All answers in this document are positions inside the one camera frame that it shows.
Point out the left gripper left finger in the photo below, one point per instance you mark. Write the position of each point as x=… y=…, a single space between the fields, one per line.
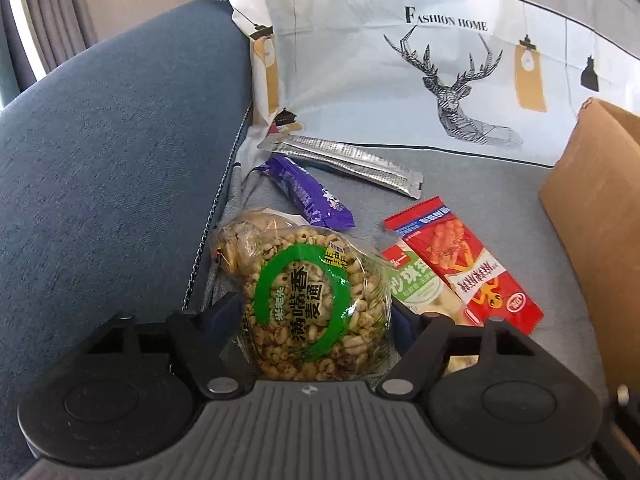
x=130 y=390

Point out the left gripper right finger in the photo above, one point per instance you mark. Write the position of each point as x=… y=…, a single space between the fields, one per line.
x=491 y=392

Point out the round puffed grain snack pack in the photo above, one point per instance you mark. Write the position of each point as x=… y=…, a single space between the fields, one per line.
x=316 y=306

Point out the red spicy snack packet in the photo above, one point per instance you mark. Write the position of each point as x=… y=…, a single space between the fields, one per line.
x=487 y=290

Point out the green white snack packet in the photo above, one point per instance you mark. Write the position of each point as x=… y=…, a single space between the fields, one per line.
x=417 y=286

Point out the brown cardboard box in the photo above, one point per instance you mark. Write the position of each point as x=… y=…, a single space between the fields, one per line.
x=592 y=198

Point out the blue sofa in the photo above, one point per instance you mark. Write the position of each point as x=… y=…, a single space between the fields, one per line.
x=112 y=166

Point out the silver foil snack stick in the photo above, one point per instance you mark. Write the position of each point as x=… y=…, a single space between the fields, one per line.
x=348 y=159

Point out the purple snack bar wrapper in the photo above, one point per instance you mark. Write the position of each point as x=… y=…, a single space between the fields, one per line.
x=318 y=206

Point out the grey deer print sofa cover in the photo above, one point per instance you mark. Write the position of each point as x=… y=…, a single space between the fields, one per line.
x=478 y=96

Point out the grey window curtain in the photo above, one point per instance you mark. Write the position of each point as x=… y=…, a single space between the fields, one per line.
x=37 y=36

